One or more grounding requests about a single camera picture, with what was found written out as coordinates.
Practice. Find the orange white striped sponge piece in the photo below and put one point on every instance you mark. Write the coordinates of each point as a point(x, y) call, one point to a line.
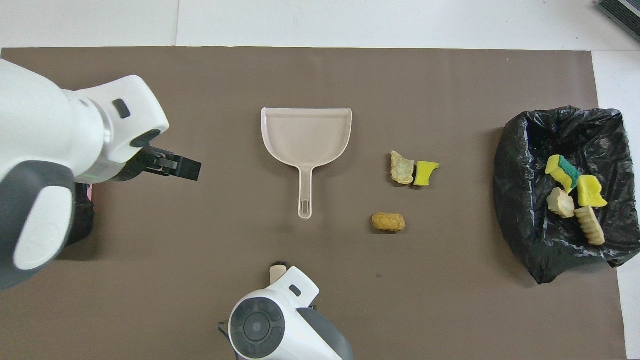
point(560, 202)

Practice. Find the brown paper table mat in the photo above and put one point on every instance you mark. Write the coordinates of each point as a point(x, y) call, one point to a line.
point(320, 75)

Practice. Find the pink plastic bin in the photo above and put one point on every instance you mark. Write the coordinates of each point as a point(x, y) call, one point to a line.
point(90, 192)

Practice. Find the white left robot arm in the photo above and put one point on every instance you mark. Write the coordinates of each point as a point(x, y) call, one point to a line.
point(40, 130)

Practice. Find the brown oval sponge lump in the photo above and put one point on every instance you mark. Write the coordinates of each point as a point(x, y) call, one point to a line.
point(388, 222)

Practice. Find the beige hand brush black bristles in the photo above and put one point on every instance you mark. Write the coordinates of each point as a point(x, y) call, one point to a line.
point(276, 274)

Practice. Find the black ribbed device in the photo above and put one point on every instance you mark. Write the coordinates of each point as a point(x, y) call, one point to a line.
point(622, 14)

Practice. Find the beige plastic dustpan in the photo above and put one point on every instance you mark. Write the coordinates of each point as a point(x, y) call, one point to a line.
point(305, 135)

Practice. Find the pale ridged sponge piece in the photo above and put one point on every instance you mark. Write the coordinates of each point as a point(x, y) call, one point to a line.
point(401, 169)

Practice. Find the black plastic trash bag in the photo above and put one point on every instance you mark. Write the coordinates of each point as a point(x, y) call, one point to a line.
point(82, 220)
point(530, 200)

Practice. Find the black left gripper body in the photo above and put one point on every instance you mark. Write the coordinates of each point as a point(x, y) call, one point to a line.
point(150, 169)

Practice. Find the large pale sponge chunk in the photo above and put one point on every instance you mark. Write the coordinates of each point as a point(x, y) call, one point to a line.
point(590, 226)

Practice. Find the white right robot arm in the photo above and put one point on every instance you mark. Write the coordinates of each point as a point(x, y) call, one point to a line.
point(280, 320)

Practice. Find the yellow green-backed sponge piece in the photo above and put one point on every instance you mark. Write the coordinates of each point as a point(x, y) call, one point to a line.
point(562, 172)

